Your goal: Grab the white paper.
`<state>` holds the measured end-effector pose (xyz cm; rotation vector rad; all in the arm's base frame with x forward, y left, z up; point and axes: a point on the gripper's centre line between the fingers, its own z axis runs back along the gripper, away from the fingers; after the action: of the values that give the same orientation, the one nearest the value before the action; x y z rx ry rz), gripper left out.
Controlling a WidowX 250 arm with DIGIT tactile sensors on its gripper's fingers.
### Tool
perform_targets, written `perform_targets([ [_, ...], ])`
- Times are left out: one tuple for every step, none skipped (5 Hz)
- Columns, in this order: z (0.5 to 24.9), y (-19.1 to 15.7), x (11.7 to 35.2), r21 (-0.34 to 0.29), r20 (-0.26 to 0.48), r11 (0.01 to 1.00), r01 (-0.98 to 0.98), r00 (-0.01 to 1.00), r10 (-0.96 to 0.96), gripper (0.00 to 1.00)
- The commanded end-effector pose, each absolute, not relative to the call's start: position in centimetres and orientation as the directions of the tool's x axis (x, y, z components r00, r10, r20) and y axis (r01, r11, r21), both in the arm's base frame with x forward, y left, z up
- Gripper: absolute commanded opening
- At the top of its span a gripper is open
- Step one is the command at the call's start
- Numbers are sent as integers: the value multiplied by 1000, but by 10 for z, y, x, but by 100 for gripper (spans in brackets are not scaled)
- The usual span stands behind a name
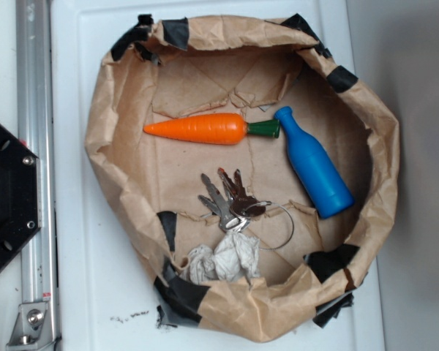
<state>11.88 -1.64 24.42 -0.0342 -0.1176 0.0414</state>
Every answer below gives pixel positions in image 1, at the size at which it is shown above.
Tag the brown paper bag bin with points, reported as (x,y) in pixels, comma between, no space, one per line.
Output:
(224,63)

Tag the aluminium rail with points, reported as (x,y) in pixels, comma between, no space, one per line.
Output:
(39,267)

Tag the white plastic tray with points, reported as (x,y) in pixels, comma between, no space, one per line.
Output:
(107,301)

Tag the metal corner bracket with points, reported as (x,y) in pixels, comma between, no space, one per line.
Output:
(32,329)

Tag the white paper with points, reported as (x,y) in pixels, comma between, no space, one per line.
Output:
(235,256)

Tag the orange toy carrot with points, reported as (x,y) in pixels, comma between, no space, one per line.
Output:
(218,129)

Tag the blue plastic bottle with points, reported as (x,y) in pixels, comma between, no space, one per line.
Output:
(317,173)

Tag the bunch of metal keys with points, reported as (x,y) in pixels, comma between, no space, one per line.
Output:
(235,208)

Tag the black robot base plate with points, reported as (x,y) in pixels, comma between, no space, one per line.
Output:
(19,196)

